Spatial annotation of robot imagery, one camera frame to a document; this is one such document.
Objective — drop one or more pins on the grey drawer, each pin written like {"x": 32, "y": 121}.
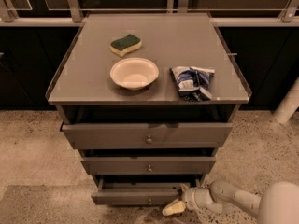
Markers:
{"x": 145, "y": 136}
{"x": 148, "y": 165}
{"x": 142, "y": 190}

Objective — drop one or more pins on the green and yellow sponge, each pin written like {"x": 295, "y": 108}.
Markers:
{"x": 125, "y": 45}

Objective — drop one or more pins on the white pipe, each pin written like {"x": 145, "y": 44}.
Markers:
{"x": 288, "y": 105}

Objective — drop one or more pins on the grey top drawer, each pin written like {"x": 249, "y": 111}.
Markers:
{"x": 145, "y": 136}

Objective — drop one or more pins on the grey drawer cabinet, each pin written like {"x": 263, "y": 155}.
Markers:
{"x": 83, "y": 91}

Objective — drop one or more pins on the grey bottom drawer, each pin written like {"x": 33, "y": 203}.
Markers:
{"x": 142, "y": 190}

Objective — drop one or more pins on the grey middle drawer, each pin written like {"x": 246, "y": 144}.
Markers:
{"x": 148, "y": 165}

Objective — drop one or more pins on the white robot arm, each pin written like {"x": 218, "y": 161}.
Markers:
{"x": 279, "y": 204}

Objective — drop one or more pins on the blue and white chip bag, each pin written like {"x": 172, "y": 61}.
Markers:
{"x": 193, "y": 83}

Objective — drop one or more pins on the metal window railing frame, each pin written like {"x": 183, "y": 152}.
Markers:
{"x": 247, "y": 13}

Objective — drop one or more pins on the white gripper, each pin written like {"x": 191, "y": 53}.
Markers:
{"x": 191, "y": 197}

